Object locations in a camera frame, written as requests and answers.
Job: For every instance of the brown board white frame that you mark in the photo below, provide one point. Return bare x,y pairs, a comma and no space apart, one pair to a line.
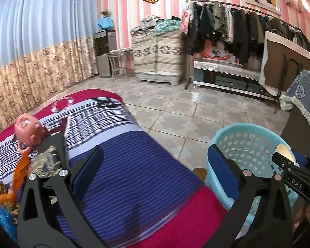
282,61

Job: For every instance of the blue covered water bottle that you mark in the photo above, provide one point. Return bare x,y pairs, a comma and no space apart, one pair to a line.
105,22

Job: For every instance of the orange tangerine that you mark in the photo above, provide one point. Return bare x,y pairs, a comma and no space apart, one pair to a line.
7,198

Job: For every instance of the grey water dispenser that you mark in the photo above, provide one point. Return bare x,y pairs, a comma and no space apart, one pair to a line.
105,41

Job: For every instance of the blue and floral curtain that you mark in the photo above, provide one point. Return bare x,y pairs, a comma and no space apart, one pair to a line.
46,46

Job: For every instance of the low black tv stand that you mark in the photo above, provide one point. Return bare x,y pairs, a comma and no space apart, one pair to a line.
230,83

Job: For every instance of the red pink hanging bag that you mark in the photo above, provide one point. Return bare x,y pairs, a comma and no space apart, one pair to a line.
185,18

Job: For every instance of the orange snack wrapper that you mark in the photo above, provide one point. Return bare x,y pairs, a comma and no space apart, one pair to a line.
20,172

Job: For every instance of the blue plastic wrapper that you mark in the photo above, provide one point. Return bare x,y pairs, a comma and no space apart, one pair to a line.
7,222

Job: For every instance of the patterned snack bag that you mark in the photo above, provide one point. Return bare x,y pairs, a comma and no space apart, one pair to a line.
46,164

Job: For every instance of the metal clothes rack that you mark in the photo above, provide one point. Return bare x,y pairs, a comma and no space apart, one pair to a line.
218,53

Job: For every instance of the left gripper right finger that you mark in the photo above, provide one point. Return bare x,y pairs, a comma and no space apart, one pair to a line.
272,223

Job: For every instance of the hanging dark clothes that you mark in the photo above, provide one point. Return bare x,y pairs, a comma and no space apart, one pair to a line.
241,32

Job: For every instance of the patterned cloth covered cabinet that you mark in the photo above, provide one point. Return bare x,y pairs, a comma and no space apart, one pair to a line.
159,58

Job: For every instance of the light blue plastic basket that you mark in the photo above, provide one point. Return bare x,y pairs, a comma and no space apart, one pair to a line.
251,147

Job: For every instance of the pile of folded clothes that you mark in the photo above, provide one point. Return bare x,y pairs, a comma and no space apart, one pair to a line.
157,25

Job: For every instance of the white lace cloth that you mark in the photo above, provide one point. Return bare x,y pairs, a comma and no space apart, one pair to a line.
227,68

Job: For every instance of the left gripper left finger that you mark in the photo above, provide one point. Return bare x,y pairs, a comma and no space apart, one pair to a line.
49,215

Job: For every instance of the blue floral fringed cloth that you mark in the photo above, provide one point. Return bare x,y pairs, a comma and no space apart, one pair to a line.
298,94

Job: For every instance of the small metal side table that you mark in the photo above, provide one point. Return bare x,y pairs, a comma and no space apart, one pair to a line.
117,60

